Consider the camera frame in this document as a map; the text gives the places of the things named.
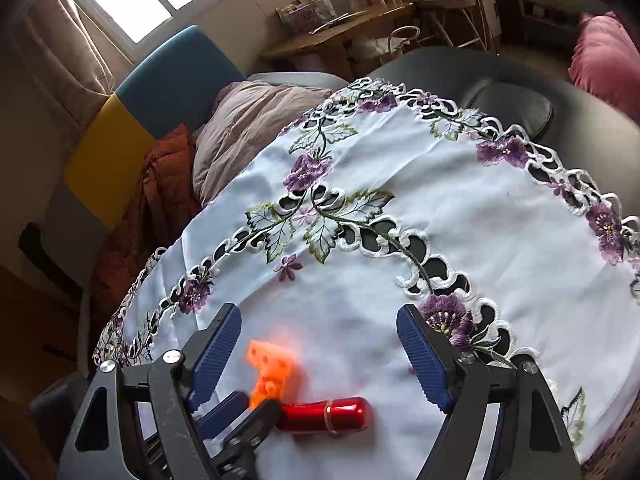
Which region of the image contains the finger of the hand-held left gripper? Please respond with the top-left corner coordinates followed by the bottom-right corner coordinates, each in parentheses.
top-left (195, 391), bottom-right (250, 441)
top-left (215, 400), bottom-right (283, 480)

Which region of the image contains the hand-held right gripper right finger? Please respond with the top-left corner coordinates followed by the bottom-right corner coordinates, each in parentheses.
top-left (396, 304), bottom-right (583, 480)

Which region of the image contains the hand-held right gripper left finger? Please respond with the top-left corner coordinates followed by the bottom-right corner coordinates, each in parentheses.
top-left (57, 302), bottom-right (243, 480)

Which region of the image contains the small orange block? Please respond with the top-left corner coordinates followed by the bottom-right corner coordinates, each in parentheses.
top-left (246, 337), bottom-right (307, 406)

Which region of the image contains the red metallic cylinder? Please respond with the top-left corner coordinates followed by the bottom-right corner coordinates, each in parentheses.
top-left (276, 396), bottom-right (372, 434)

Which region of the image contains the white embroidered floral tablecloth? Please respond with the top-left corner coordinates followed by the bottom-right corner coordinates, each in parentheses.
top-left (92, 76), bottom-right (640, 471)

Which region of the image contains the rust brown quilted jacket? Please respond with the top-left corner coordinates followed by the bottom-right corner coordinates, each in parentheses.
top-left (90, 125), bottom-right (203, 311)

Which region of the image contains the wooden wardrobe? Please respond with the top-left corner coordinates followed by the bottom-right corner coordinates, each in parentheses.
top-left (0, 265), bottom-right (86, 411)

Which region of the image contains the pinkish grey pillow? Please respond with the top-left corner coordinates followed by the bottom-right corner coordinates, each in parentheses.
top-left (192, 80), bottom-right (333, 206)

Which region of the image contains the black leather cushion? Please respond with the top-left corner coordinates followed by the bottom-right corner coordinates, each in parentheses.
top-left (460, 80), bottom-right (556, 141)

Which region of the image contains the grey yellow blue headboard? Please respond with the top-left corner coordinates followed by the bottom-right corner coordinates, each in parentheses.
top-left (37, 25), bottom-right (248, 256)

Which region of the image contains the wooden side table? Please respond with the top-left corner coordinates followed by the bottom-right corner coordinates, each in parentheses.
top-left (260, 2), bottom-right (416, 68)

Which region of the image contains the pink cushion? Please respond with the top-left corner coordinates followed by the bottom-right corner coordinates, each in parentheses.
top-left (567, 11), bottom-right (640, 126)

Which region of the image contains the purple box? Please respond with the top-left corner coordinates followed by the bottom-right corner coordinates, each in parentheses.
top-left (276, 0), bottom-right (336, 31)

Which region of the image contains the round stool with white legs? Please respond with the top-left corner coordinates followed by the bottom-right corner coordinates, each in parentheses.
top-left (417, 0), bottom-right (488, 51)

